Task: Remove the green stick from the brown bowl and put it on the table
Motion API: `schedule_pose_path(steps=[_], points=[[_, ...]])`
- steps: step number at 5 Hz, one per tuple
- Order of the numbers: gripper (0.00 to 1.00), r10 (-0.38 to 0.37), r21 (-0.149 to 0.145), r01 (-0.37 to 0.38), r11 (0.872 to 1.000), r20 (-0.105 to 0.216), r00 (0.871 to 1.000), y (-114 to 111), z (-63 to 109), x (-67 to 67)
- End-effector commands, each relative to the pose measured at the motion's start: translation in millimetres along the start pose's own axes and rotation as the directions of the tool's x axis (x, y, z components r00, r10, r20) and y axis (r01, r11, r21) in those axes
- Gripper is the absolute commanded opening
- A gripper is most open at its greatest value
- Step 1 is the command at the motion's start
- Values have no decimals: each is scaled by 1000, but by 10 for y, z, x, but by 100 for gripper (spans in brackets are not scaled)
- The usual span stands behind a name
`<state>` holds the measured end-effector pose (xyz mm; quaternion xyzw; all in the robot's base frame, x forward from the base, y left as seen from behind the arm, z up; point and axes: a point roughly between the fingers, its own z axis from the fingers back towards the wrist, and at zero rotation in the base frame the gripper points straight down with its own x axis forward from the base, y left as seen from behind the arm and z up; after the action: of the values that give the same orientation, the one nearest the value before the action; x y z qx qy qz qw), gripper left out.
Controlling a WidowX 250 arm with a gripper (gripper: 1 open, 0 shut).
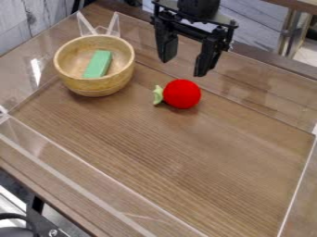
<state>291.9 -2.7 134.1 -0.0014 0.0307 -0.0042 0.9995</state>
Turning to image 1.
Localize light wooden bowl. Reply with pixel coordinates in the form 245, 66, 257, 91
54, 35, 136, 97

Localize black table frame bracket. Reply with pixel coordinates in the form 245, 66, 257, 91
26, 196, 70, 237

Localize clear acrylic tray barrier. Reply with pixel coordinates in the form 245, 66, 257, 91
0, 6, 317, 237

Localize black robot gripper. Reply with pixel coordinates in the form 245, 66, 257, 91
152, 0, 240, 77

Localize green rectangular block stick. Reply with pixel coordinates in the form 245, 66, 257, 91
84, 50, 113, 78

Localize metal table leg background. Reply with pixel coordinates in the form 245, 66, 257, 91
277, 9, 311, 58

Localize red toy tomato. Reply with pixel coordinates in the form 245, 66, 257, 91
153, 79, 203, 109

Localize black cable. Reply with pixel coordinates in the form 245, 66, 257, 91
0, 212, 35, 237

